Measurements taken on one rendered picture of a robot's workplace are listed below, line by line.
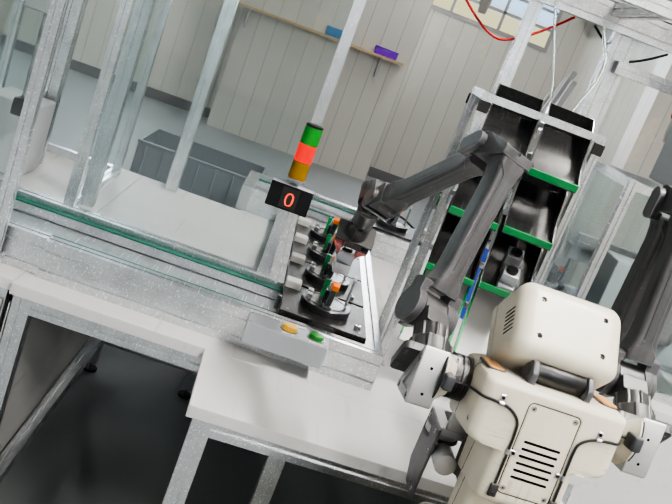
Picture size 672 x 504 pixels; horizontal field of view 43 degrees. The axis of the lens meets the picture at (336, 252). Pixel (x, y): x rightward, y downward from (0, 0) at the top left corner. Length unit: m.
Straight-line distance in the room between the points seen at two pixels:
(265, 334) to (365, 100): 8.23
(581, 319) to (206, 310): 0.97
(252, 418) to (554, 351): 0.68
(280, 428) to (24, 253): 0.80
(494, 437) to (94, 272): 1.11
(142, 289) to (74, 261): 0.18
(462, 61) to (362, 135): 1.58
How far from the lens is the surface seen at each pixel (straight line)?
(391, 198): 2.03
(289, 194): 2.34
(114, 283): 2.19
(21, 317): 2.21
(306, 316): 2.23
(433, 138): 10.86
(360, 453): 1.91
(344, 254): 2.26
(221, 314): 2.17
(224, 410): 1.87
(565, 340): 1.58
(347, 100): 10.20
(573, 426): 1.59
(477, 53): 10.84
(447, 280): 1.68
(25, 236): 2.24
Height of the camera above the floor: 1.71
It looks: 15 degrees down
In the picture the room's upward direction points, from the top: 21 degrees clockwise
